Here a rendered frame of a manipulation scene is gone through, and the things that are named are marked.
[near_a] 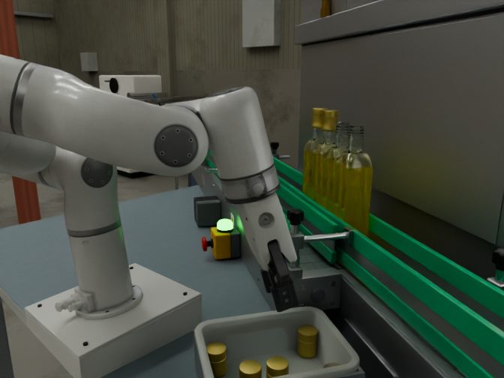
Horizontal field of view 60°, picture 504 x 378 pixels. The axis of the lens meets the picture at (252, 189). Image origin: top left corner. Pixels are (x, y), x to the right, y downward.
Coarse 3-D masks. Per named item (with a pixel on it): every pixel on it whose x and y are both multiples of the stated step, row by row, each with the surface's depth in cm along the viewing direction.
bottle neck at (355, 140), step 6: (354, 126) 82; (360, 126) 81; (354, 132) 82; (360, 132) 82; (348, 138) 83; (354, 138) 82; (360, 138) 82; (348, 144) 83; (354, 144) 82; (360, 144) 82; (348, 150) 83; (354, 150) 82; (360, 150) 83
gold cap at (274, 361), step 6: (270, 360) 66; (276, 360) 66; (282, 360) 66; (270, 366) 65; (276, 366) 65; (282, 366) 65; (288, 366) 65; (270, 372) 64; (276, 372) 64; (282, 372) 64; (288, 372) 66
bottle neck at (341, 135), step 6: (336, 126) 88; (342, 126) 87; (348, 126) 87; (336, 132) 88; (342, 132) 87; (348, 132) 88; (336, 138) 88; (342, 138) 88; (336, 144) 89; (342, 144) 88
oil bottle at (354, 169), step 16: (352, 160) 81; (368, 160) 82; (336, 176) 86; (352, 176) 82; (368, 176) 83; (336, 192) 87; (352, 192) 83; (368, 192) 84; (336, 208) 87; (352, 208) 84; (368, 208) 85; (352, 224) 85; (368, 224) 86
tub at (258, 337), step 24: (264, 312) 74; (288, 312) 74; (312, 312) 75; (216, 336) 72; (240, 336) 73; (264, 336) 74; (288, 336) 75; (336, 336) 68; (240, 360) 73; (264, 360) 73; (288, 360) 73; (312, 360) 73; (336, 360) 67
